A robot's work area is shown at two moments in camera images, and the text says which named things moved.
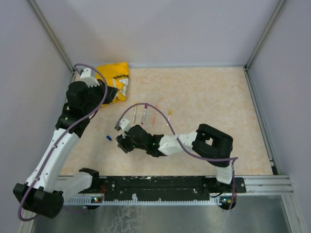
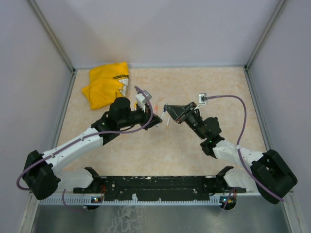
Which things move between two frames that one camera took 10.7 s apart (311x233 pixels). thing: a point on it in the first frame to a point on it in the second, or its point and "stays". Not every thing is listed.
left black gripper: x=111 y=92 to x=155 y=120
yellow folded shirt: x=117 y=75 stays
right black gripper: x=123 y=143 to x=178 y=112
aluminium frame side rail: x=265 y=131 stays
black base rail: x=169 y=188 stays
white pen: x=167 y=124 stays
